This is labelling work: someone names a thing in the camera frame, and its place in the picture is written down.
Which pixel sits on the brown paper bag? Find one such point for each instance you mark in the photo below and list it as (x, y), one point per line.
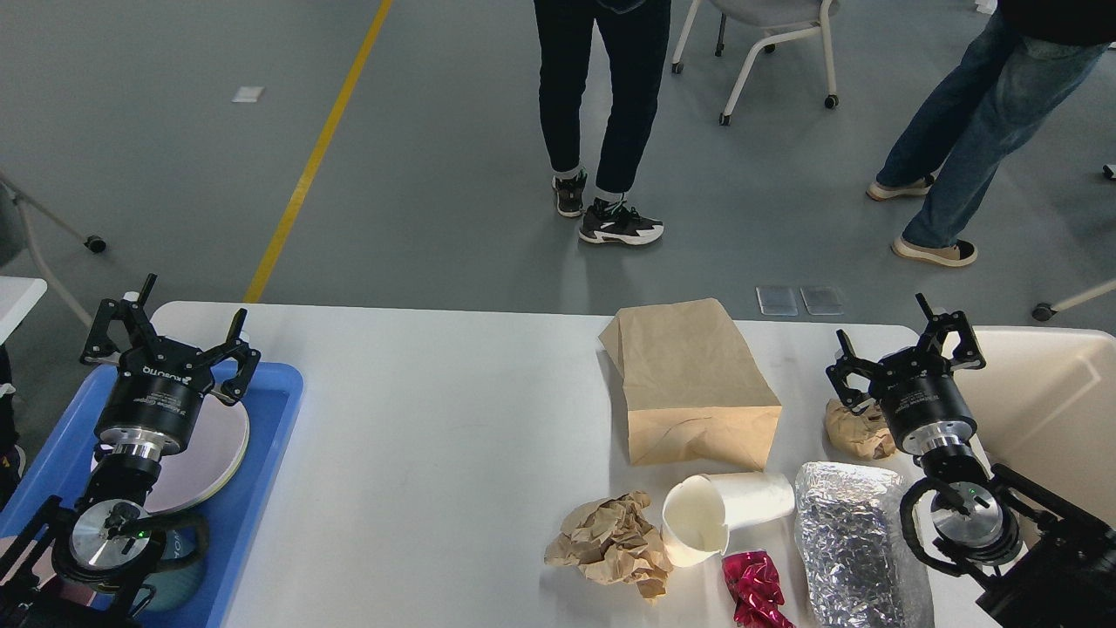
(692, 388)

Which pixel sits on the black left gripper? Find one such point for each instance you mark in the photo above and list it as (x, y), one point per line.
(153, 406)

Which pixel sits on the beige plastic bin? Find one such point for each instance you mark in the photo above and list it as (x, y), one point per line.
(1045, 407)

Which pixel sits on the small crumpled brown paper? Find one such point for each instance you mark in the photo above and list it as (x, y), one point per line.
(864, 436)

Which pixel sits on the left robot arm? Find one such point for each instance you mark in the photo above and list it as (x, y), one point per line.
(92, 565)

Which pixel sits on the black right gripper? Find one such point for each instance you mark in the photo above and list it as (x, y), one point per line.
(915, 387)

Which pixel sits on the pink plate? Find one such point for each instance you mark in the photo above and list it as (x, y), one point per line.
(215, 451)

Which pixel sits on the white side table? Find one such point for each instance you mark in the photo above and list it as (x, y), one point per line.
(18, 296)

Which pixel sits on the crumpled brown paper ball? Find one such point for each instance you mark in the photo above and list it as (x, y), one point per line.
(611, 542)

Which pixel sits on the person in blue jeans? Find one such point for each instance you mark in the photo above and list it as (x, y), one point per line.
(1029, 58)

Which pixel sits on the red foil wrapper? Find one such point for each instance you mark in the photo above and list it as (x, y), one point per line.
(753, 583)

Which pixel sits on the pink mug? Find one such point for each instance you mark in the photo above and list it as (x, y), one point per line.
(50, 582)

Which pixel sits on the blue plastic tray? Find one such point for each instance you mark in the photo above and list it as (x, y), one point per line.
(63, 465)

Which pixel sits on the chair caster right edge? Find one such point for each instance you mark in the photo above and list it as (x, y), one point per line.
(1042, 312)

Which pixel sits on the white paper cup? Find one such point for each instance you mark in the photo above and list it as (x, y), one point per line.
(700, 513)

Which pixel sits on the white office chair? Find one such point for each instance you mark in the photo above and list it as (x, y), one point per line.
(780, 21)

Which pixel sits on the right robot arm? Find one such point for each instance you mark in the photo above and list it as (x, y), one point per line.
(1040, 560)

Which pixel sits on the silver foil bag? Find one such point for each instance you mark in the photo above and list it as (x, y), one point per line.
(859, 570)

